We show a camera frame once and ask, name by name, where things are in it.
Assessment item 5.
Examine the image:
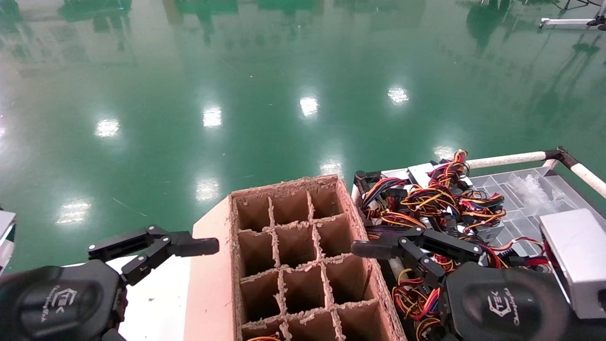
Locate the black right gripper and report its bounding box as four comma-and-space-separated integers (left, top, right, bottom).
353, 227, 576, 341

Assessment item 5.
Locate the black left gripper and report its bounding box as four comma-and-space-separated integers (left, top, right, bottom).
0, 226, 220, 341

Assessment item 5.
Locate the silver power supply with wires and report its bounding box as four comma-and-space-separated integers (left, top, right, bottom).
539, 208, 606, 320

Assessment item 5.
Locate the pink flat board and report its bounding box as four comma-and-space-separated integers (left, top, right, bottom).
184, 197, 235, 341

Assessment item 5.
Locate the clear plastic compartment tray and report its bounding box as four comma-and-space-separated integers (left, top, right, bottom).
469, 166, 606, 259

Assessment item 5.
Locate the white grey device panel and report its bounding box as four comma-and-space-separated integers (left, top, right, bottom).
0, 210, 18, 275

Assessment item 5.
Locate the brown cardboard divider box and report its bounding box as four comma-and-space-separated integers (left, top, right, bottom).
229, 174, 408, 341

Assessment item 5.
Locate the power supply with coloured wires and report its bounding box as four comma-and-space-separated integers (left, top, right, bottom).
458, 188, 508, 233
473, 236, 553, 274
392, 256, 449, 341
401, 149, 475, 219
361, 176, 429, 240

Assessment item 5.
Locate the white metal base rail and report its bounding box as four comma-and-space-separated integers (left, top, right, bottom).
540, 17, 606, 30

